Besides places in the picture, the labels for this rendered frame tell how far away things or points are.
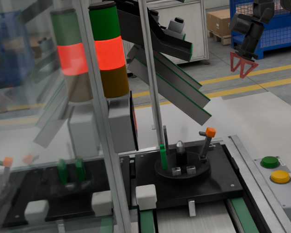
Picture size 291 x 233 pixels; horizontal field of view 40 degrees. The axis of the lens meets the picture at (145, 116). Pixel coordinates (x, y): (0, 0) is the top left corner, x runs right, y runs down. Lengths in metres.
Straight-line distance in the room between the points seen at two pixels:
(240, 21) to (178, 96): 0.50
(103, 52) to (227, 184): 0.44
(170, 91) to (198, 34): 4.10
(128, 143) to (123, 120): 0.04
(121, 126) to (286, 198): 0.42
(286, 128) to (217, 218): 0.61
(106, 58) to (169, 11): 4.43
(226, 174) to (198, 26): 4.31
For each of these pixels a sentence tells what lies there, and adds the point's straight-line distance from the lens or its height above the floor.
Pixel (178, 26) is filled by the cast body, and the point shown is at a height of 1.25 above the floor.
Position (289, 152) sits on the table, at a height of 0.86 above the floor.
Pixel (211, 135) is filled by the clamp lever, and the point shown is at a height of 1.06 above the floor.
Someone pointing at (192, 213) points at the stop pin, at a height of 0.93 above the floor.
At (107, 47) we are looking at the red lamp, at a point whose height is 1.35.
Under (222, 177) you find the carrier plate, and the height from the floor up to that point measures 0.97.
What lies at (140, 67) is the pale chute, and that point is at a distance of 1.13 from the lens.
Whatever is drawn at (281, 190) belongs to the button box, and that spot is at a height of 0.96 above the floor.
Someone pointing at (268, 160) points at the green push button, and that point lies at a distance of 1.03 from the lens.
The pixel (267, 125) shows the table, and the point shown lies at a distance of 1.47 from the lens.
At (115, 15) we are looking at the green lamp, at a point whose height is 1.39.
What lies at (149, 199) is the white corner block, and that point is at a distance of 0.90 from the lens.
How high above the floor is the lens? 1.48
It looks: 23 degrees down
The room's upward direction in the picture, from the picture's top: 8 degrees counter-clockwise
